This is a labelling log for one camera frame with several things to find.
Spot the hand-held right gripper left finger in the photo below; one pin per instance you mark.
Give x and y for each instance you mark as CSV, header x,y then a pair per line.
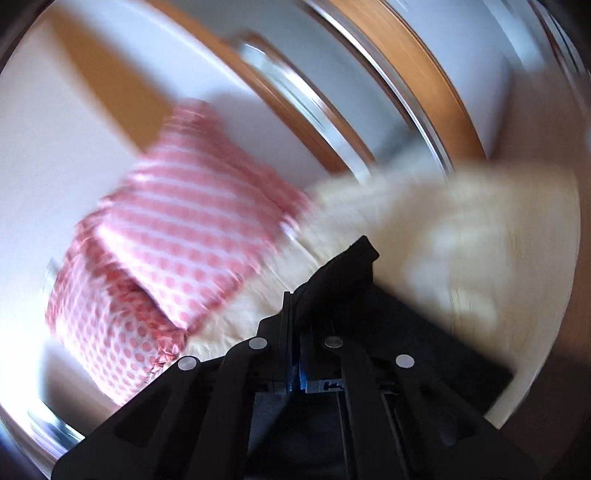
x,y
276,341

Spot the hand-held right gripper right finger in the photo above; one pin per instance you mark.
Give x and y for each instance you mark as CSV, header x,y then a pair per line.
x,y
318,364

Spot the black pants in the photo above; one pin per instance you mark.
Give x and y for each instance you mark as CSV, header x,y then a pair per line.
x,y
406,341

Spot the pink dotted pillow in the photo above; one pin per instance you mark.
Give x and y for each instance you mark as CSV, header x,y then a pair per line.
x,y
203,217
111,332

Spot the cream bed sheet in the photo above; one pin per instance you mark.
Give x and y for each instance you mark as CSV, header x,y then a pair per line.
x,y
443,249

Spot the wooden headboard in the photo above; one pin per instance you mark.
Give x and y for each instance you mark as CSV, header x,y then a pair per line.
x,y
286,87

